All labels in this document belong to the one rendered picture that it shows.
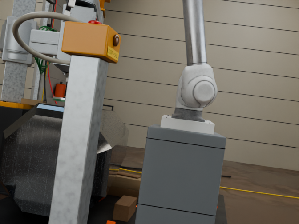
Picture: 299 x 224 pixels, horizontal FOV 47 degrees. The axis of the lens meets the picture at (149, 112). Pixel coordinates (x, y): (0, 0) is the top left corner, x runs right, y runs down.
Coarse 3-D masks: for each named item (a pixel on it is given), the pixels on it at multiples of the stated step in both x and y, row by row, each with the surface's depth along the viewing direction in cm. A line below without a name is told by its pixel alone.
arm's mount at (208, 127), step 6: (162, 120) 182; (168, 120) 181; (174, 120) 181; (180, 120) 181; (186, 120) 180; (162, 126) 182; (168, 126) 181; (174, 126) 181; (180, 126) 181; (186, 126) 180; (192, 126) 180; (198, 126) 180; (204, 126) 180; (210, 126) 179; (204, 132) 180; (210, 132) 179
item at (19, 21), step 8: (24, 16) 168; (32, 16) 167; (40, 16) 166; (48, 16) 166; (56, 16) 166; (64, 16) 166; (16, 24) 174; (16, 32) 181; (16, 40) 188; (24, 48) 195; (40, 56) 203; (48, 56) 206
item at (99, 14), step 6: (66, 0) 247; (78, 0) 242; (84, 0) 242; (90, 0) 244; (96, 0) 251; (84, 6) 250; (90, 6) 253; (96, 6) 256; (96, 12) 269; (102, 12) 308; (102, 18) 317
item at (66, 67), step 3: (54, 57) 208; (54, 63) 208; (57, 66) 220; (60, 66) 218; (63, 66) 215; (66, 66) 213; (60, 69) 234; (63, 69) 233; (66, 69) 231; (63, 72) 271
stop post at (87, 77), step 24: (72, 24) 87; (96, 24) 86; (72, 48) 87; (96, 48) 86; (72, 72) 89; (96, 72) 88; (72, 96) 89; (96, 96) 89; (72, 120) 89; (96, 120) 91; (72, 144) 88; (96, 144) 94; (72, 168) 88; (72, 192) 88; (72, 216) 88
